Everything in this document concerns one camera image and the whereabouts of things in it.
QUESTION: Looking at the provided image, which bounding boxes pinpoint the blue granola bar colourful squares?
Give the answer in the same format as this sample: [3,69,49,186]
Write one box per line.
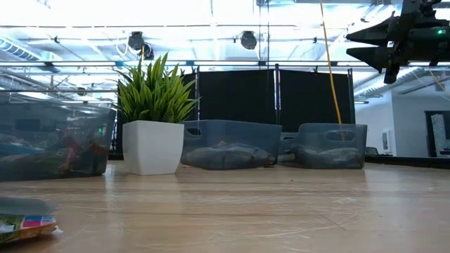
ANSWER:
[0,196,64,245]

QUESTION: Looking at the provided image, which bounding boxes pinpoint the long overhead light bar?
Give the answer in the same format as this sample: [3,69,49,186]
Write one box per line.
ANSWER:
[0,59,450,70]

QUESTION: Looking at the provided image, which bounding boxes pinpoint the white wall box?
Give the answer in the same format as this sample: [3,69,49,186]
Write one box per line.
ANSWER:
[380,129,392,153]

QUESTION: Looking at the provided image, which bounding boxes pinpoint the green plant in white pot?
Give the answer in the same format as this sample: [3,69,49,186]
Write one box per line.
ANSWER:
[115,52,200,176]

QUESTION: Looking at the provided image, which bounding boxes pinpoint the purple white granola bar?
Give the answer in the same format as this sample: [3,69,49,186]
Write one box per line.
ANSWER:
[295,146,331,169]
[326,147,364,168]

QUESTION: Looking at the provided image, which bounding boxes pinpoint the grey translucent plastic bin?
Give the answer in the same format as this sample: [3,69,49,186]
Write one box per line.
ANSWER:
[180,119,283,171]
[280,131,300,155]
[0,101,117,183]
[290,122,368,170]

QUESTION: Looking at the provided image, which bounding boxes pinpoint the white ribbed ceiling duct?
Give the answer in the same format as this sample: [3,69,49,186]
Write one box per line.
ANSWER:
[354,65,450,101]

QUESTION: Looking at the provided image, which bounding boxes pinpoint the blue red granola bar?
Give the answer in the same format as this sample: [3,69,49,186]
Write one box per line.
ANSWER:
[58,135,108,176]

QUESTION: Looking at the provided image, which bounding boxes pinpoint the black rig frame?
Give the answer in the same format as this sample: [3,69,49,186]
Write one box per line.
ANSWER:
[363,155,450,170]

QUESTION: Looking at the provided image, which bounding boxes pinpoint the small black ceiling spotlight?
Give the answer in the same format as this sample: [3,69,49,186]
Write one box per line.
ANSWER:
[140,42,155,61]

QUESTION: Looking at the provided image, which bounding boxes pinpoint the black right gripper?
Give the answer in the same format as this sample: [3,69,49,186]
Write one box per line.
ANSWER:
[346,0,450,84]

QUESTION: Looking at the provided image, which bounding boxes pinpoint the yellow hanging cable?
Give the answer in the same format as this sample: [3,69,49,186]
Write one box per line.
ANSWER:
[319,0,345,141]

